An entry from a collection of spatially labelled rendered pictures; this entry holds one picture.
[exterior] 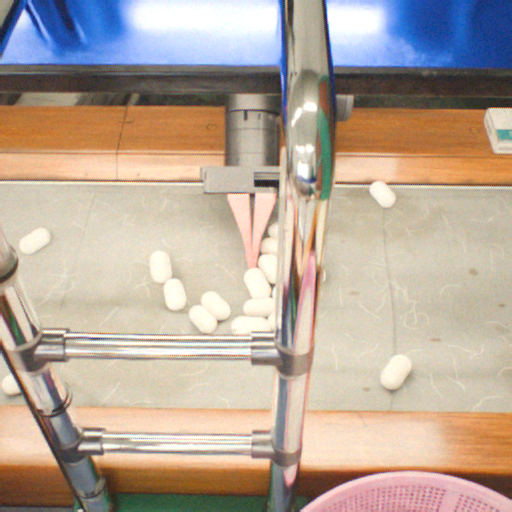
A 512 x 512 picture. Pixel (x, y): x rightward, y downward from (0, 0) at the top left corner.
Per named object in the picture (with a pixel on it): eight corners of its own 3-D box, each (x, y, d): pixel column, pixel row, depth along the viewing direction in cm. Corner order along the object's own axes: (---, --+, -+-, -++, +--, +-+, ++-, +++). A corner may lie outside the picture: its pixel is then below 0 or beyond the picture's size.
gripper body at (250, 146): (305, 185, 66) (305, 109, 66) (199, 185, 66) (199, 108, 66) (300, 191, 73) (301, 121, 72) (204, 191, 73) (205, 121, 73)
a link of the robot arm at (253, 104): (222, 64, 72) (227, 48, 66) (287, 66, 73) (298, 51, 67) (222, 130, 72) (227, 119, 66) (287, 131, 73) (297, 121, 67)
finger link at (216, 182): (276, 269, 66) (276, 172, 66) (202, 269, 66) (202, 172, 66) (274, 267, 73) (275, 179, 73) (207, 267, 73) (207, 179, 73)
